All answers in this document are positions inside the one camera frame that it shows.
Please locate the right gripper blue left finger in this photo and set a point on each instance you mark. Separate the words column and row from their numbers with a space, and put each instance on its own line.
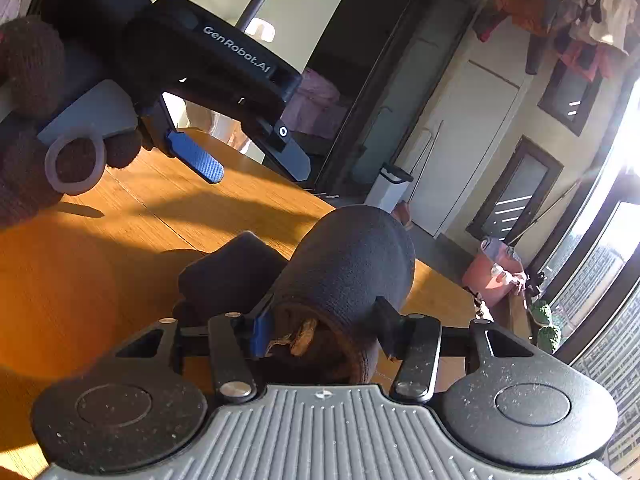
column 261, row 321

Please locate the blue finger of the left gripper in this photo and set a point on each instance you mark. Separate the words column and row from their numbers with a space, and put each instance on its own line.
column 181, row 146
column 286, row 154

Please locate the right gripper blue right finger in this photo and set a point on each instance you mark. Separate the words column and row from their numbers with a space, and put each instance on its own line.
column 390, row 330

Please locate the dark grey knit trousers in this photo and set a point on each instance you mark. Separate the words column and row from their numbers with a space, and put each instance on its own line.
column 322, row 298

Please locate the hanging laundry clothes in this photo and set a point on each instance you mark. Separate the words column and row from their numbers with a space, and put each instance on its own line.
column 589, row 37

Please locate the hand in brown glove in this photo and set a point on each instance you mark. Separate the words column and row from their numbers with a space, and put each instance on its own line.
column 68, row 120

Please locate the bed with pink cover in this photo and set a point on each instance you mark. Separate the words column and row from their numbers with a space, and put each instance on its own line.
column 316, row 107

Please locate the cream cloth on cleaner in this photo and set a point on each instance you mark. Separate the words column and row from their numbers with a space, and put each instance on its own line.
column 186, row 114

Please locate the pink plastic bucket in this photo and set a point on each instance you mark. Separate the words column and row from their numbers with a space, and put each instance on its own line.
column 495, row 272

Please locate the pink dustpan with broom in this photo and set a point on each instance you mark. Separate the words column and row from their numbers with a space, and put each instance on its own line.
column 402, row 211

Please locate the white trash bin black lid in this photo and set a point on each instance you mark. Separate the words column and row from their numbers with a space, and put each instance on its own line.
column 388, row 188

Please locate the green slipper farther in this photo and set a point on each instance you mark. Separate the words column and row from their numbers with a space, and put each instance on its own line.
column 541, row 313

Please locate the white floor cleaner with handle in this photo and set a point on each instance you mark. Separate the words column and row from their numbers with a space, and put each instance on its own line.
column 253, row 26

